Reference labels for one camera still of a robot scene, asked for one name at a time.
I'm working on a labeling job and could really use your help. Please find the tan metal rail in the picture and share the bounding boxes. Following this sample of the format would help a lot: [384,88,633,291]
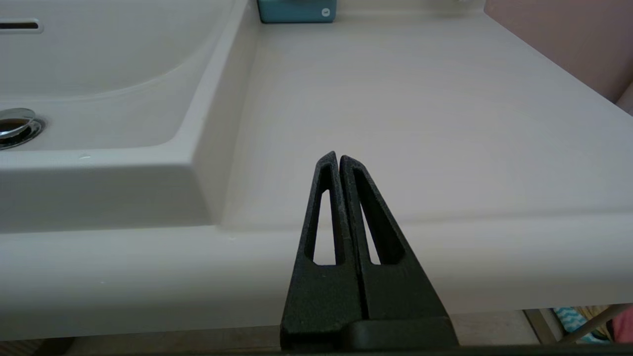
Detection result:
[559,303,633,344]

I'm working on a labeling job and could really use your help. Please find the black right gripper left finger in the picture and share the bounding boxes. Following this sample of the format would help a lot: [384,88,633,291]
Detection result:
[280,151,367,349]

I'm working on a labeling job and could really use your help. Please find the beige moulded sink basin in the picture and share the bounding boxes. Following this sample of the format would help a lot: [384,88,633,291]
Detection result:
[0,0,261,234]

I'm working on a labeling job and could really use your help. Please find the chrome drain stopper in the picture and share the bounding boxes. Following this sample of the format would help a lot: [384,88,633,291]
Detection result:
[0,107,45,150]

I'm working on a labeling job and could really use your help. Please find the teal striped fabric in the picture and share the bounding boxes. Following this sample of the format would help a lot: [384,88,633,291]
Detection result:
[553,306,611,343]

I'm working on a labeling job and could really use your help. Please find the teal blue box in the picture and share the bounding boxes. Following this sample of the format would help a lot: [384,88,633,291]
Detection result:
[257,0,338,24]

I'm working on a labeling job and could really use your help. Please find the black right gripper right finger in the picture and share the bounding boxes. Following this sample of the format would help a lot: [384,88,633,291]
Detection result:
[340,155,450,321]

